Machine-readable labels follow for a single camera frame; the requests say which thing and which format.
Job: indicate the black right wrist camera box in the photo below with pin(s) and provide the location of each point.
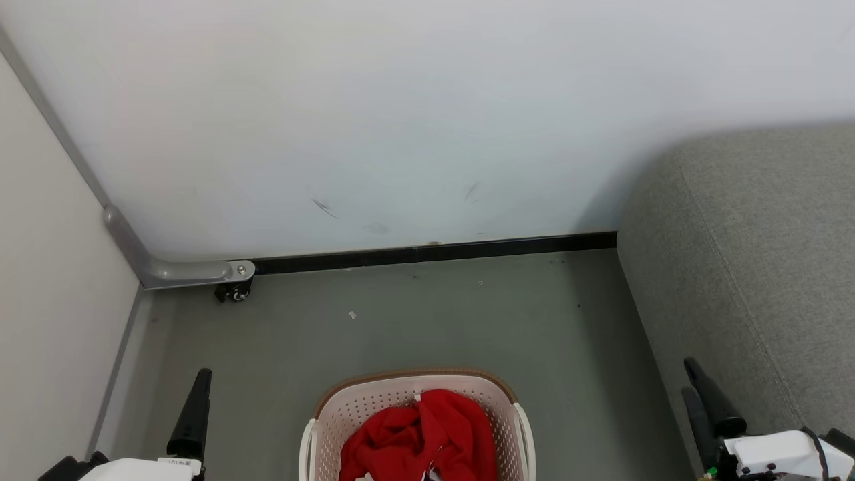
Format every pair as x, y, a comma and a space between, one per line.
843, 442

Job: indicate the grey partition frame post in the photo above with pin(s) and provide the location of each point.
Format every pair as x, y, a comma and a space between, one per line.
53, 119

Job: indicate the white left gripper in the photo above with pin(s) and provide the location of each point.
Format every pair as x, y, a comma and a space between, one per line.
147, 469

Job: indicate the red garment with white stripes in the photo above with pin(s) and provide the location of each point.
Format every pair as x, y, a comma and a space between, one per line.
461, 427

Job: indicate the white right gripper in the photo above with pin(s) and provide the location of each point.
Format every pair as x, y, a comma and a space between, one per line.
775, 454

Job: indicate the black baseboard strip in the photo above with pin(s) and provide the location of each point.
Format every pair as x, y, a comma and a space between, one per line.
467, 250

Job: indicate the black caster wheel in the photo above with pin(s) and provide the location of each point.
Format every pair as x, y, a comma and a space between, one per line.
237, 292

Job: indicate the grey fabric sofa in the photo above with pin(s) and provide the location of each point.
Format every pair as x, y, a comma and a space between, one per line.
735, 234

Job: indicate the grey metal partition foot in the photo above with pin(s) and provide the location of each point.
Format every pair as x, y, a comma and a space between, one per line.
187, 270

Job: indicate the white perforated laundry basket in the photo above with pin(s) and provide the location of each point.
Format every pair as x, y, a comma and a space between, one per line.
374, 401

